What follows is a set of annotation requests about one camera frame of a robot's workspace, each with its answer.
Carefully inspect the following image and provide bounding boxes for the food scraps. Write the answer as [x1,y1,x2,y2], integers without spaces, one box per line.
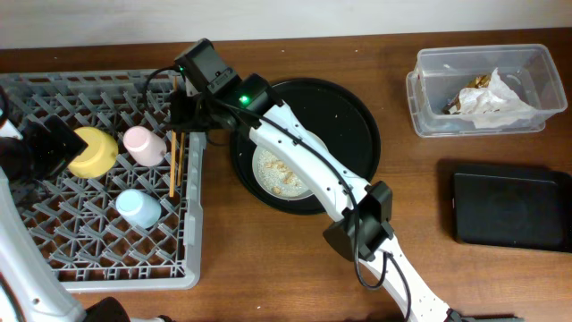
[260,161,301,198]

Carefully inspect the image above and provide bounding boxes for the wooden chopstick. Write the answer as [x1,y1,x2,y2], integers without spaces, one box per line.
[176,132,185,187]
[169,76,178,199]

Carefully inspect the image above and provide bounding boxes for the black bin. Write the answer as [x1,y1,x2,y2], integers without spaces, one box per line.
[451,164,571,253]

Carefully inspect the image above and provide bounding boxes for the pink plastic cup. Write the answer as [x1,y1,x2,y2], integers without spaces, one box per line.
[123,126,166,167]

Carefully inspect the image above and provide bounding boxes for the gold foil wrapper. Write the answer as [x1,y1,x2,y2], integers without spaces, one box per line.
[442,74,492,114]

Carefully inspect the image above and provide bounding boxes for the light blue plastic cup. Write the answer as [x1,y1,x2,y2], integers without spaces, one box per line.
[115,189,162,229]

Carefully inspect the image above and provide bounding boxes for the grey dishwasher rack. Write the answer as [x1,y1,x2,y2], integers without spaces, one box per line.
[1,70,206,292]

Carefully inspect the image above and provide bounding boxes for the white napkin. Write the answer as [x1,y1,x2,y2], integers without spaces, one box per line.
[458,68,536,129]

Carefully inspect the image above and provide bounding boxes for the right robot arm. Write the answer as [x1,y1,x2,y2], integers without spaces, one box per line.
[181,70,459,321]

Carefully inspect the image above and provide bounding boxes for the clear plastic bin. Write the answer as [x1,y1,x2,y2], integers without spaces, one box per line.
[406,44,568,138]

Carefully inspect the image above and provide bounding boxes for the round black tray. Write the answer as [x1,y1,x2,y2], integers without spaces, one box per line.
[230,78,381,216]

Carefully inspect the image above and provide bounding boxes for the yellow bowl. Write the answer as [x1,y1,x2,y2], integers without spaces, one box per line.
[68,127,119,179]

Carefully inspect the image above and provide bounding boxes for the grey plate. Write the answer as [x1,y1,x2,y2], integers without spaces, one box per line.
[252,146,313,201]

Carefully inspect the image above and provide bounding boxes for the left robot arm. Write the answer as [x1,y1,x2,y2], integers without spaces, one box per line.
[1,174,137,322]

